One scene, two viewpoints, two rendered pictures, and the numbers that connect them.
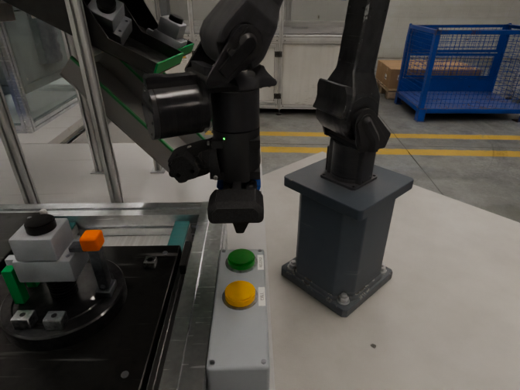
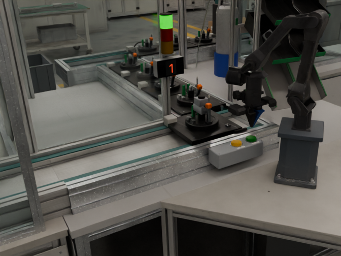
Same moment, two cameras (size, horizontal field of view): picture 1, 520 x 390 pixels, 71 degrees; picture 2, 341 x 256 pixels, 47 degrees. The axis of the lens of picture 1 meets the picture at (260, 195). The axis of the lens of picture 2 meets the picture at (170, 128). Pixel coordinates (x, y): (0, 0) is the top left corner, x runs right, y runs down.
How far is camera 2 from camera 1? 1.19 m
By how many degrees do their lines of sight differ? 56
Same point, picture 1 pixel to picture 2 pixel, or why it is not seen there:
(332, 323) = (268, 181)
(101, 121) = not seen: hidden behind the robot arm
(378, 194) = (296, 133)
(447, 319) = (306, 206)
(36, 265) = (196, 106)
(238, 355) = (216, 150)
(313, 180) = (287, 122)
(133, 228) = (245, 121)
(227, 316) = (227, 145)
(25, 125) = not seen: hidden behind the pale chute
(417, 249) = not seen: outside the picture
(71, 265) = (201, 109)
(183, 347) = (209, 143)
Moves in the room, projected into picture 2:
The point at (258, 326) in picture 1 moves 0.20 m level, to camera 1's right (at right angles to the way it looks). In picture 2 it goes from (229, 150) to (265, 174)
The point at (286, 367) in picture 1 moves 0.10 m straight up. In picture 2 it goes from (238, 177) to (239, 153)
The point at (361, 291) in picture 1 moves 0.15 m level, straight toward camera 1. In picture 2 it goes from (289, 179) to (248, 183)
